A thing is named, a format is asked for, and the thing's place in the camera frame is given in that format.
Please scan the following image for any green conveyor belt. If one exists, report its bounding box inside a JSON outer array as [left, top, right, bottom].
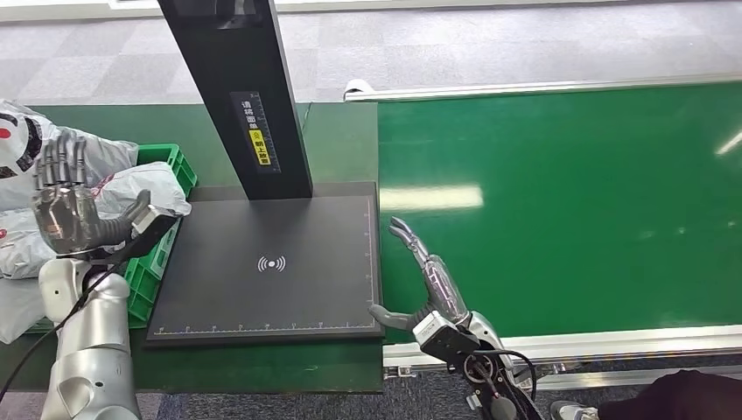
[[377, 80, 742, 343]]

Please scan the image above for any black cloth object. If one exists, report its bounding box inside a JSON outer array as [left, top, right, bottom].
[[597, 369, 742, 420]]

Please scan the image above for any thin aluminium conveyor rail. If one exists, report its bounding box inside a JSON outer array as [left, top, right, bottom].
[[345, 72, 742, 103]]

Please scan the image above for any wide aluminium conveyor rail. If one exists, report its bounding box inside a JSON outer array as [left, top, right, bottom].
[[382, 324, 742, 390]]

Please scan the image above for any black scanner column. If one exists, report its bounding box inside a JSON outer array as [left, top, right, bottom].
[[157, 0, 314, 201]]

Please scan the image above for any green plastic crate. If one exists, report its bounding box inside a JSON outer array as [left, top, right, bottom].
[[25, 143, 199, 334]]

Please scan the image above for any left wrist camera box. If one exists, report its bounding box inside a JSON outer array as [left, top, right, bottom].
[[131, 204, 181, 257]]

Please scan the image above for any black yellow column label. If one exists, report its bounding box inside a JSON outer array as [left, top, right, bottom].
[[229, 90, 283, 174]]

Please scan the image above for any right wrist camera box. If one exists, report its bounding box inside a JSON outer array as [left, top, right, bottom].
[[412, 312, 482, 368]]

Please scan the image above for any white conveyor roller end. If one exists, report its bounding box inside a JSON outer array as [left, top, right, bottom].
[[345, 78, 377, 102]]

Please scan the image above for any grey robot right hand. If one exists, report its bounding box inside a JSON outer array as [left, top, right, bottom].
[[368, 216, 472, 333]]

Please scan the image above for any grey package with black print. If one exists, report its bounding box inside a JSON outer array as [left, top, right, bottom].
[[0, 98, 140, 211]]

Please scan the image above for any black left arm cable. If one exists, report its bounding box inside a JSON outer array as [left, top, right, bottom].
[[0, 228, 153, 403]]

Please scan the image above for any black scanner platform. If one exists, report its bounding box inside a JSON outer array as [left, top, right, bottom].
[[144, 181, 386, 347]]

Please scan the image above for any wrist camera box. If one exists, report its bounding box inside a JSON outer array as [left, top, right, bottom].
[[131, 204, 181, 257], [412, 312, 482, 368]]

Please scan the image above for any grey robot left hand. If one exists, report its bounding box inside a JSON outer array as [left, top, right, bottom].
[[30, 129, 153, 257]]

